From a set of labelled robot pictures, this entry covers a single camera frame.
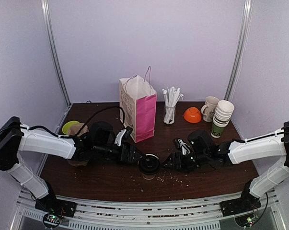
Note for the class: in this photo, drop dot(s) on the single black cup lid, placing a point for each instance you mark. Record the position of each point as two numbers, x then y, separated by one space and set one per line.
149 166

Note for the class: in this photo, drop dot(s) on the orange bowl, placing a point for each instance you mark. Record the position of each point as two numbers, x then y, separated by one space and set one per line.
192 115

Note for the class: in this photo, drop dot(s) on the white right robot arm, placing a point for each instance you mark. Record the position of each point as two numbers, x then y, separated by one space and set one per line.
272 144

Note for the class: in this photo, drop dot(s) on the left aluminium frame post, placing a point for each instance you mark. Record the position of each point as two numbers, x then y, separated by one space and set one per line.
54 53

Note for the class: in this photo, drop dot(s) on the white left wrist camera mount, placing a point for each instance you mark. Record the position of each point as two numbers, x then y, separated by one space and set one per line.
123 135

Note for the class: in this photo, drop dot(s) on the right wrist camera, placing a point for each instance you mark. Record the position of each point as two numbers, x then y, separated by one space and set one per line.
183 147

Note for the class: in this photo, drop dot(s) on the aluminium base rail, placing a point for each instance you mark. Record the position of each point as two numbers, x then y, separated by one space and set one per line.
191 214

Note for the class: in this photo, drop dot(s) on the pink and white paper bag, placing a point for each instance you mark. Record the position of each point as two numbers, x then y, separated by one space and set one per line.
138 98

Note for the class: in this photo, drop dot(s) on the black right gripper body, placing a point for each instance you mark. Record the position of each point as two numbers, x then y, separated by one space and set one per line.
182 160

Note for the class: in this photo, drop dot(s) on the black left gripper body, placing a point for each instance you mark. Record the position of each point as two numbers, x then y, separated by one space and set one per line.
100 150

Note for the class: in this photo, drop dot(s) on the lime green bowl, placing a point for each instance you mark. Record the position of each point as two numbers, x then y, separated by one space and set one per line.
68 125

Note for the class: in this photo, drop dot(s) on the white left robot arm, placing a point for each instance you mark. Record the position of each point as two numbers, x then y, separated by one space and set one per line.
16 137

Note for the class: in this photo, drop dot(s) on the glass jar of straws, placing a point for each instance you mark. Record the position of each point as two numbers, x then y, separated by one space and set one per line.
171 98

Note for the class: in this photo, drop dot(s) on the stack of cardboard cup carriers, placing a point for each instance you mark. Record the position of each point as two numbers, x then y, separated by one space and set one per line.
73 130

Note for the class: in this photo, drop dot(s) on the aluminium frame post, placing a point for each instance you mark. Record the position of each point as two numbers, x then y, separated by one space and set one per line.
237 64
54 53

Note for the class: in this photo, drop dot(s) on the single brown paper cup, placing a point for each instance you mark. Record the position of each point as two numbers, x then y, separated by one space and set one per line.
149 177

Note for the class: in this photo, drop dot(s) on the stack of paper cups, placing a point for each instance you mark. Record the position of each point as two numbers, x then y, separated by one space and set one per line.
221 118

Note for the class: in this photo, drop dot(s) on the beige ceramic mug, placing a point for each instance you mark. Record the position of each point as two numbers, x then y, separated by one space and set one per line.
208 109

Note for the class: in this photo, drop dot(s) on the right aluminium frame post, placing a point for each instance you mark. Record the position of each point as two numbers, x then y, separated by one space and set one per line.
237 64

